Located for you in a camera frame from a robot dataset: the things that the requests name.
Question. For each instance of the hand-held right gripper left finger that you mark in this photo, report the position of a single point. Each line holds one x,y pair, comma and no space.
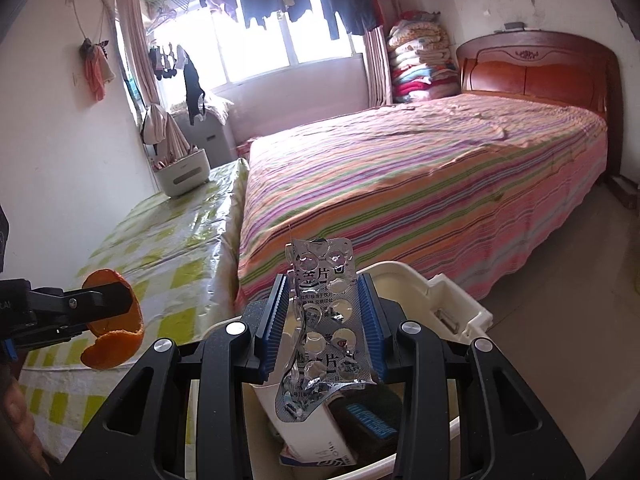
272,330

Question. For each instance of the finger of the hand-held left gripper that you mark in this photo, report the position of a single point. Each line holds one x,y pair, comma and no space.
75,305
45,335

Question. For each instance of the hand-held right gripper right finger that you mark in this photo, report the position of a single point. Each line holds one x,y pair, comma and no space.
372,330

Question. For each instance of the silver pill blister pack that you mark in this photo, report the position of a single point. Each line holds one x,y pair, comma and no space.
325,310

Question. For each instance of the orange peel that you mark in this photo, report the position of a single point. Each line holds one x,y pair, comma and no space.
117,347

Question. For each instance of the white plastic bin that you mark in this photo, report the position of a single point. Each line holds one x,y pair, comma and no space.
450,310

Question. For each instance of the white red medicine box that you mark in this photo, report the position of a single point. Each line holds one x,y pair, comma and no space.
320,435

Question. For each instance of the person's left hand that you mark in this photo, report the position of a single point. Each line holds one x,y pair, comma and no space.
20,420

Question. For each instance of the yellow checkered plastic tablecloth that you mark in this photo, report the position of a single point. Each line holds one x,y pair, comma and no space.
150,240

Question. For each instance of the striped bed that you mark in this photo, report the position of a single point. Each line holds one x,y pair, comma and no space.
425,185

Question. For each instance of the white round container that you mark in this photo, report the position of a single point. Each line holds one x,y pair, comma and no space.
182,175

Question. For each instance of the red patterned cloth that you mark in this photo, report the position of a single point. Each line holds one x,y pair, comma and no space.
243,151

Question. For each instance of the white cabinet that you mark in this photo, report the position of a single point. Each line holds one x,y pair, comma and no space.
215,140

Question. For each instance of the orange cloth on hook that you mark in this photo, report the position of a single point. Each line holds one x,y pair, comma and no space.
95,75

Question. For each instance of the white lace cloth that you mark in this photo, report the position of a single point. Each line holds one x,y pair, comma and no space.
215,105

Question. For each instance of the black hanging garment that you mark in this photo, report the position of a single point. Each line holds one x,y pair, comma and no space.
192,85

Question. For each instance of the hanging small garments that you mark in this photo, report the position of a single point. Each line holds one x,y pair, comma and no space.
162,62

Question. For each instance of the pink straight curtain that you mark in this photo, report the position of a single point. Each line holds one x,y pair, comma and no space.
377,70

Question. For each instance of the pink tied curtain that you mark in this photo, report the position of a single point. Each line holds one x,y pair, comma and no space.
137,50

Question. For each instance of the stack of folded blankets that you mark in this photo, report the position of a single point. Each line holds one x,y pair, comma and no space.
422,60

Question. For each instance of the window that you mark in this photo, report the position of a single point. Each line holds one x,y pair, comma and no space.
260,50

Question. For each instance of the wooden bed headboard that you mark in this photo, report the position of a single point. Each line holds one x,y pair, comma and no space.
540,70

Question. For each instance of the small grey box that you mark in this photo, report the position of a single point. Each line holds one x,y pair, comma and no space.
513,26

